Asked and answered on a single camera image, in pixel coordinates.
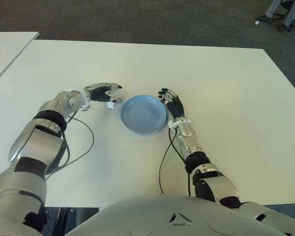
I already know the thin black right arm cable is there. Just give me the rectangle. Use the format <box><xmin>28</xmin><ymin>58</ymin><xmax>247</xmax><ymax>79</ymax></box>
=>
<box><xmin>158</xmin><ymin>127</ymin><xmax>175</xmax><ymax>195</ymax></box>

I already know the blue round plate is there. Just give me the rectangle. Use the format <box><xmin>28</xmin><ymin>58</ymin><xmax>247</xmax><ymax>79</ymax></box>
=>
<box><xmin>119</xmin><ymin>95</ymin><xmax>167</xmax><ymax>135</ymax></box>

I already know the person in grey trousers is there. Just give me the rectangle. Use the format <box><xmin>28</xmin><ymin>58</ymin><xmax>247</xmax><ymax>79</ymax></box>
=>
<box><xmin>265</xmin><ymin>0</ymin><xmax>295</xmax><ymax>32</ymax></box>

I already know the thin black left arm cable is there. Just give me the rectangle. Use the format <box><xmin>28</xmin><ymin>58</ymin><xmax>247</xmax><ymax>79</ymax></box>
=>
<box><xmin>44</xmin><ymin>117</ymin><xmax>94</xmax><ymax>180</ymax></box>

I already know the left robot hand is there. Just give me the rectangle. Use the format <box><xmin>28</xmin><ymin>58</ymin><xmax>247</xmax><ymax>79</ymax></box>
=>
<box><xmin>82</xmin><ymin>82</ymin><xmax>123</xmax><ymax>103</ymax></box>

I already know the black office chair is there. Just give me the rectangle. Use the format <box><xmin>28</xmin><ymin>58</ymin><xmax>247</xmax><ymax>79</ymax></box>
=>
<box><xmin>255</xmin><ymin>11</ymin><xmax>295</xmax><ymax>30</ymax></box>

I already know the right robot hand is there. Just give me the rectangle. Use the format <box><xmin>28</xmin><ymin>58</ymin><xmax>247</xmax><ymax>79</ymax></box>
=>
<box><xmin>158</xmin><ymin>87</ymin><xmax>186</xmax><ymax>121</ymax></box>

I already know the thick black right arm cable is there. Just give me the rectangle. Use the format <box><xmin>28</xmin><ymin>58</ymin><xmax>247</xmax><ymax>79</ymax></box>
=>
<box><xmin>172</xmin><ymin>131</ymin><xmax>192</xmax><ymax>197</ymax></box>

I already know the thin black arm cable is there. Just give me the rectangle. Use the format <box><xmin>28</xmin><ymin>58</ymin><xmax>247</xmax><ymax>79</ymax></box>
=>
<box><xmin>158</xmin><ymin>127</ymin><xmax>175</xmax><ymax>195</ymax></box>
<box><xmin>44</xmin><ymin>117</ymin><xmax>94</xmax><ymax>180</ymax></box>

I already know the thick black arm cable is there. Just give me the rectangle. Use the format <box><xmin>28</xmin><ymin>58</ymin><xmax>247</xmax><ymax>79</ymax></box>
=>
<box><xmin>45</xmin><ymin>110</ymin><xmax>71</xmax><ymax>176</ymax></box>
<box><xmin>172</xmin><ymin>131</ymin><xmax>192</xmax><ymax>197</ymax></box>

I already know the grey robot torso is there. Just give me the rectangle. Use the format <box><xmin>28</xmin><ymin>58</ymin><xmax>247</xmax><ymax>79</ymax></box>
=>
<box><xmin>63</xmin><ymin>193</ymin><xmax>286</xmax><ymax>236</ymax></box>

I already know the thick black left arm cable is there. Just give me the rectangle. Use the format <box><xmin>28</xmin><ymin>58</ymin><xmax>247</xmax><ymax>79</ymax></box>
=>
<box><xmin>45</xmin><ymin>110</ymin><xmax>71</xmax><ymax>176</ymax></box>

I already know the white office table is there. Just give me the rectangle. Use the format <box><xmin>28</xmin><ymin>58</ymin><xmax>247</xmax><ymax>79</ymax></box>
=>
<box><xmin>0</xmin><ymin>31</ymin><xmax>40</xmax><ymax>88</ymax></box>

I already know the black table leg frame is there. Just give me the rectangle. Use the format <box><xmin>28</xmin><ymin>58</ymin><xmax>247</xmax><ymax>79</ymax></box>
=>
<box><xmin>51</xmin><ymin>207</ymin><xmax>99</xmax><ymax>236</ymax></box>

